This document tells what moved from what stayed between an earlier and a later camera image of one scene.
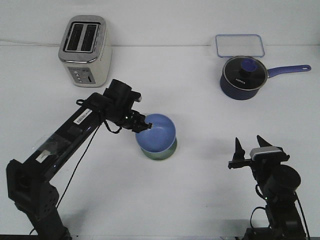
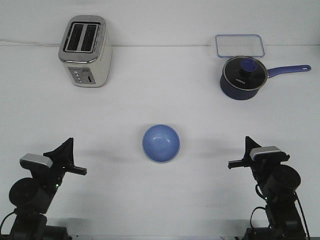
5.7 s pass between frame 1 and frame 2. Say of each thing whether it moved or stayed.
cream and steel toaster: stayed
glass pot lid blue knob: stayed
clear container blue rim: stayed
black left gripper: moved
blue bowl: moved
